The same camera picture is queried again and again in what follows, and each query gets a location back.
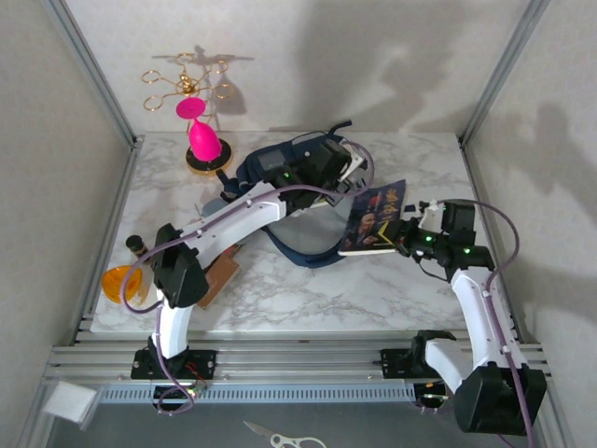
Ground dark blue portrait book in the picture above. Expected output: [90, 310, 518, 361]
[338, 179, 410, 258]

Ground navy blue backpack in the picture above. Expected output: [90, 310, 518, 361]
[217, 119, 374, 271]

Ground grey blue pencil case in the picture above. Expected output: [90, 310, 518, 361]
[200, 196, 234, 218]

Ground brown cover book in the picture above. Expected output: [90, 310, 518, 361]
[198, 245, 242, 310]

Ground pink plastic goblet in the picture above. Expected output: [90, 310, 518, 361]
[175, 96, 223, 160]

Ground black controller board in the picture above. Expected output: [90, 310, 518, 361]
[412, 381, 452, 408]
[152, 385, 210, 407]

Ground orange translucent glass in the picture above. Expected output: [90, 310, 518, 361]
[101, 264, 158, 307]

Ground white square pad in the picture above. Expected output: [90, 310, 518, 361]
[42, 380, 99, 430]

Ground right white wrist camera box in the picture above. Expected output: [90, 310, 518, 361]
[416, 198, 445, 230]

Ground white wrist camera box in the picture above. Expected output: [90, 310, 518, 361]
[341, 145, 368, 184]
[416, 198, 445, 230]

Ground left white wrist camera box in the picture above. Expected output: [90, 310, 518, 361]
[341, 145, 368, 184]

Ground aluminium side rail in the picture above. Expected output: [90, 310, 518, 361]
[459, 137, 531, 346]
[69, 139, 144, 346]

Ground gold wire glass rack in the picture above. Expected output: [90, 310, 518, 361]
[142, 51, 234, 176]

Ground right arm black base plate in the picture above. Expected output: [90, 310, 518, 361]
[380, 347, 466, 380]

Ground aluminium cross rail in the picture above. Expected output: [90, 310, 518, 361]
[44, 343, 554, 386]

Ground aluminium frame post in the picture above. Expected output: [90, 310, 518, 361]
[459, 0, 551, 147]
[39, 0, 146, 149]

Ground grey slotted cable duct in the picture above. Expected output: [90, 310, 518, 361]
[100, 385, 416, 405]

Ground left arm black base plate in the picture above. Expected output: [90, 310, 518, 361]
[130, 349, 218, 380]

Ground white handled scissors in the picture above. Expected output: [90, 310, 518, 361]
[243, 419, 327, 448]

